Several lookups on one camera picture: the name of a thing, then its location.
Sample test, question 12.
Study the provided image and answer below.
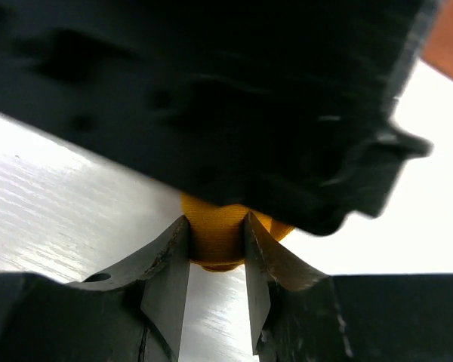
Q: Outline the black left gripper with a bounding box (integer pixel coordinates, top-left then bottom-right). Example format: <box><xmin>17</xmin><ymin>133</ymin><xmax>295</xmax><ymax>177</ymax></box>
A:
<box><xmin>0</xmin><ymin>1</ymin><xmax>438</xmax><ymax>235</ymax></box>

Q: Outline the orange compartment tray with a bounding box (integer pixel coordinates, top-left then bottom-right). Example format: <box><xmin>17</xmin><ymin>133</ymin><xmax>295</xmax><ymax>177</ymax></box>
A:
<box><xmin>422</xmin><ymin>0</ymin><xmax>453</xmax><ymax>81</ymax></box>

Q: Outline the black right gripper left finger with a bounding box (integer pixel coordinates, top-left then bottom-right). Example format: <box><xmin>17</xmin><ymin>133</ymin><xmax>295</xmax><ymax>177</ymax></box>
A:
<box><xmin>0</xmin><ymin>217</ymin><xmax>190</xmax><ymax>361</ymax></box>

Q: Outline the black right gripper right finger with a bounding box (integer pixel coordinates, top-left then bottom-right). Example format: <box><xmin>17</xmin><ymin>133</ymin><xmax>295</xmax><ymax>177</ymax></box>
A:
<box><xmin>243</xmin><ymin>214</ymin><xmax>453</xmax><ymax>361</ymax></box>

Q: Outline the mustard yellow striped sock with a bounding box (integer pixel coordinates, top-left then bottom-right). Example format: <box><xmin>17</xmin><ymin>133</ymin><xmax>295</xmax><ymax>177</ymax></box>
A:
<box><xmin>180</xmin><ymin>194</ymin><xmax>294</xmax><ymax>272</ymax></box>

